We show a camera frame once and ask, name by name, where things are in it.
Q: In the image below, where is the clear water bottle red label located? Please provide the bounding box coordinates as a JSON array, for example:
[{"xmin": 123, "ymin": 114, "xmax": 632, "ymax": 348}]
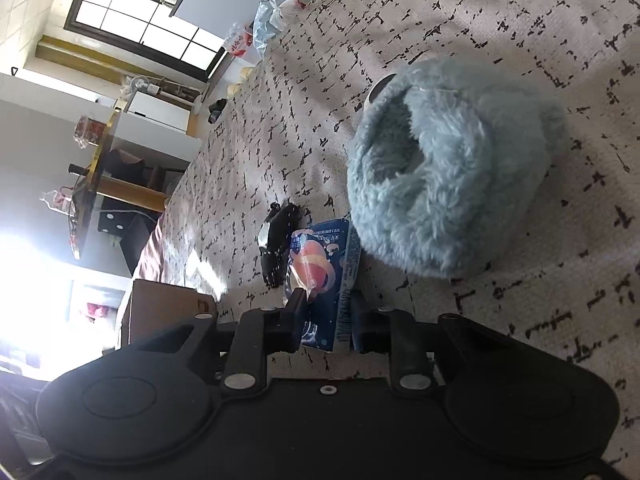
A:
[{"xmin": 40, "ymin": 187, "xmax": 73, "ymax": 213}]

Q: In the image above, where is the black white plush toy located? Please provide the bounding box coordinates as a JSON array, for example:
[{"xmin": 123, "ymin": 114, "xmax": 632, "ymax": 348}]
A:
[{"xmin": 257, "ymin": 201, "xmax": 303, "ymax": 288}]

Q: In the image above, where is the round wooden table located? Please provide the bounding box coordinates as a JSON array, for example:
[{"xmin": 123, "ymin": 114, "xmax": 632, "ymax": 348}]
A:
[{"xmin": 67, "ymin": 107, "xmax": 168, "ymax": 261}]

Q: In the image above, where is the brown cardboard box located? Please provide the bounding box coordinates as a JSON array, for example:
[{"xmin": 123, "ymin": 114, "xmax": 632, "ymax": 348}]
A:
[{"xmin": 117, "ymin": 280, "xmax": 218, "ymax": 351}]

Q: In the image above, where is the bluish plastic bag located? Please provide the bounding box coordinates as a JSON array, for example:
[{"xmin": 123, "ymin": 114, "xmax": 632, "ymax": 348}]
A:
[{"xmin": 251, "ymin": 0, "xmax": 286, "ymax": 56}]

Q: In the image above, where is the white standing fan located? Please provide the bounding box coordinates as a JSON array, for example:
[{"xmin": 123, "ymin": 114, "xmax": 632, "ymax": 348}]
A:
[{"xmin": 120, "ymin": 74, "xmax": 151, "ymax": 98}]

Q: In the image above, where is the red gift box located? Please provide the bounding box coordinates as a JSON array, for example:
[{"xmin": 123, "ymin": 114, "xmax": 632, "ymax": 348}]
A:
[{"xmin": 74, "ymin": 115, "xmax": 108, "ymax": 148}]

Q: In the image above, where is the white black-patterned bed sheet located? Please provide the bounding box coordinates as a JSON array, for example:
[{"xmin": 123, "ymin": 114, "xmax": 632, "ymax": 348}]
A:
[{"xmin": 132, "ymin": 0, "xmax": 640, "ymax": 468}]

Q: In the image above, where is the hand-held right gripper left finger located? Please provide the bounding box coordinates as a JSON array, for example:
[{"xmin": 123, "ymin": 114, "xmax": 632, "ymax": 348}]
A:
[{"xmin": 120, "ymin": 287, "xmax": 313, "ymax": 392}]

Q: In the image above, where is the black low bench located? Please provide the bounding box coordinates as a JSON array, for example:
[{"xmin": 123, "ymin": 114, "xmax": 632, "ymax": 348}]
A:
[{"xmin": 95, "ymin": 210, "xmax": 161, "ymax": 276}]

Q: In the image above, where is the yellow curtain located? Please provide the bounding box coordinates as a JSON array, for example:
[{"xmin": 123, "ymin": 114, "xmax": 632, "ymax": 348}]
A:
[{"xmin": 36, "ymin": 35, "xmax": 211, "ymax": 81}]

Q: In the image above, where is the black framed glass door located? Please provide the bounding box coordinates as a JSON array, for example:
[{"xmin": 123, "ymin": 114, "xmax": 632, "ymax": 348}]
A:
[{"xmin": 64, "ymin": 0, "xmax": 228, "ymax": 72}]

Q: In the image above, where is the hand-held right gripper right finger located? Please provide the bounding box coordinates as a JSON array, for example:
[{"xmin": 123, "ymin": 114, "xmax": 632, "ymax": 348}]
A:
[{"xmin": 350, "ymin": 290, "xmax": 521, "ymax": 392}]

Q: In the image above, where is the shrink-wrapped water bottle pack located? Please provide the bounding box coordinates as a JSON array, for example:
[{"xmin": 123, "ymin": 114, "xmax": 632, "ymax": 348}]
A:
[{"xmin": 222, "ymin": 24, "xmax": 253, "ymax": 58}]

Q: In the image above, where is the blue planet print packet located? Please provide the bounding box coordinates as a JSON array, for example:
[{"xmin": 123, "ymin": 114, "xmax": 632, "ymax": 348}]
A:
[{"xmin": 282, "ymin": 218, "xmax": 362, "ymax": 353}]

